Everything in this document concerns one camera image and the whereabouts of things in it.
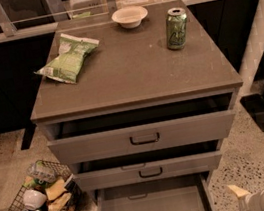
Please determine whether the white bowl in basket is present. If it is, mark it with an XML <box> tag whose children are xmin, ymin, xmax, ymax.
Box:
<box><xmin>22</xmin><ymin>189</ymin><xmax>47</xmax><ymax>211</ymax></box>

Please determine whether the white bowl on cabinet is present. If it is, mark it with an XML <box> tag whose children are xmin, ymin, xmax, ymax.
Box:
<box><xmin>111</xmin><ymin>6</ymin><xmax>148</xmax><ymax>29</ymax></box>

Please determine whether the grey drawer cabinet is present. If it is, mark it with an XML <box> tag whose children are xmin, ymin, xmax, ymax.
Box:
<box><xmin>31</xmin><ymin>2</ymin><xmax>242</xmax><ymax>205</ymax></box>

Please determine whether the grey top drawer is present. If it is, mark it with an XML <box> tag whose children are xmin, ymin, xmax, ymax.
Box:
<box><xmin>42</xmin><ymin>91</ymin><xmax>243</xmax><ymax>170</ymax></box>

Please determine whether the green soda can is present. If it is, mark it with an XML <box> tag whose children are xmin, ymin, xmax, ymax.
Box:
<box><xmin>165</xmin><ymin>7</ymin><xmax>187</xmax><ymax>50</ymax></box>

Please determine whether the black wire basket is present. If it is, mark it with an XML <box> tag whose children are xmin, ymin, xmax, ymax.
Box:
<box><xmin>7</xmin><ymin>160</ymin><xmax>82</xmax><ymax>211</ymax></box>

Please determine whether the yellow sponge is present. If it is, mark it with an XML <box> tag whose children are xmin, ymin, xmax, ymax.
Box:
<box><xmin>45</xmin><ymin>178</ymin><xmax>66</xmax><ymax>201</ymax></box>

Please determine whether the clear plastic bottle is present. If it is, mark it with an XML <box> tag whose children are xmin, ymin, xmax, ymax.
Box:
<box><xmin>27</xmin><ymin>160</ymin><xmax>57</xmax><ymax>183</ymax></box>

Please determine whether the grey middle drawer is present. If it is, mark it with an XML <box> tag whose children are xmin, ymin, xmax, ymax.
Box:
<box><xmin>74</xmin><ymin>141</ymin><xmax>222</xmax><ymax>191</ymax></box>

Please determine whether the grey bottom drawer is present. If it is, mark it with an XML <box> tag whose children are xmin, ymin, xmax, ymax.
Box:
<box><xmin>96</xmin><ymin>174</ymin><xmax>216</xmax><ymax>211</ymax></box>

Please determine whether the green chip bag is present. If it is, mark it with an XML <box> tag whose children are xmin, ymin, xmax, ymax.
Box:
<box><xmin>36</xmin><ymin>33</ymin><xmax>100</xmax><ymax>84</ymax></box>

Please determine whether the grey drawer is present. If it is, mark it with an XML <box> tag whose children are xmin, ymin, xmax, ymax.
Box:
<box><xmin>74</xmin><ymin>141</ymin><xmax>222</xmax><ymax>191</ymax></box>
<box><xmin>96</xmin><ymin>174</ymin><xmax>216</xmax><ymax>211</ymax></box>
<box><xmin>42</xmin><ymin>91</ymin><xmax>243</xmax><ymax>170</ymax></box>

